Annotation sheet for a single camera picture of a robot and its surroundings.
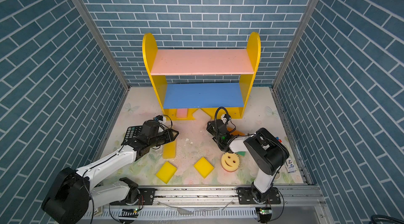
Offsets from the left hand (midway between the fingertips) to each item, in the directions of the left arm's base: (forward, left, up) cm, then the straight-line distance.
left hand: (177, 133), depth 85 cm
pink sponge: (+18, 0, -7) cm, 19 cm away
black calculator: (+4, +29, -9) cm, 31 cm away
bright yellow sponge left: (-18, +5, -8) cm, 20 cm away
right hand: (+9, -16, -3) cm, 19 cm away
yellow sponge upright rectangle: (-5, +5, -10) cm, 12 cm away
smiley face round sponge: (-14, -28, -7) cm, 32 cm away
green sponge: (-8, -35, -8) cm, 37 cm away
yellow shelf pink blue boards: (+17, -23, +7) cm, 30 cm away
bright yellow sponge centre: (-15, -14, -10) cm, 23 cm away
